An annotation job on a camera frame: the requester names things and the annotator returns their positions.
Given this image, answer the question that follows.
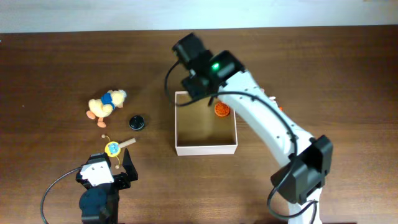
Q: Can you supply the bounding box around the yellow rattle drum wooden handle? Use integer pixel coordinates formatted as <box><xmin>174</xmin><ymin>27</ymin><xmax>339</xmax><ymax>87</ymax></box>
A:
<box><xmin>101</xmin><ymin>134</ymin><xmax>136</xmax><ymax>169</ymax></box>

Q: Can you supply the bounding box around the orange ribbed round ball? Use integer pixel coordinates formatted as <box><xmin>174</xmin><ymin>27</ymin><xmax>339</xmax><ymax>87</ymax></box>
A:
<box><xmin>214</xmin><ymin>102</ymin><xmax>231</xmax><ymax>117</ymax></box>

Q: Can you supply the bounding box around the black round cap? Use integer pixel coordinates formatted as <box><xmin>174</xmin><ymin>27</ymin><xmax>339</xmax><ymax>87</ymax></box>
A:
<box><xmin>129</xmin><ymin>115</ymin><xmax>145</xmax><ymax>131</ymax></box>

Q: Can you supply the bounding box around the yellow plush duck blue vest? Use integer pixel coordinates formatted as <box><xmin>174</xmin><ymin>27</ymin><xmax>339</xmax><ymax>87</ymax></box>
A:
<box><xmin>86</xmin><ymin>90</ymin><xmax>127</xmax><ymax>128</ymax></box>

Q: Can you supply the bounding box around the pink toy duck with hat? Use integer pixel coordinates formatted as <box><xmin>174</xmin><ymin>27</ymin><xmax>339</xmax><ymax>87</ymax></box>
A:
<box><xmin>268</xmin><ymin>96</ymin><xmax>283</xmax><ymax>111</ymax></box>

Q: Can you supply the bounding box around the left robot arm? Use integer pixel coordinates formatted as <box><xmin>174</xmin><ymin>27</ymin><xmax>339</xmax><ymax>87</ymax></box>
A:
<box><xmin>75</xmin><ymin>149</ymin><xmax>138</xmax><ymax>224</ymax></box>

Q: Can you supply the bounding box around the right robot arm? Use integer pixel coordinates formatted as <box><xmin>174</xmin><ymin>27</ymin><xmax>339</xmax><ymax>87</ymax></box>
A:
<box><xmin>172</xmin><ymin>33</ymin><xmax>333</xmax><ymax>223</ymax></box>

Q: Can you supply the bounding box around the open cardboard box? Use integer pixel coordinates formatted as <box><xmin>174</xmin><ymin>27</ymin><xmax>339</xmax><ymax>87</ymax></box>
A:
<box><xmin>175</xmin><ymin>99</ymin><xmax>238</xmax><ymax>156</ymax></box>

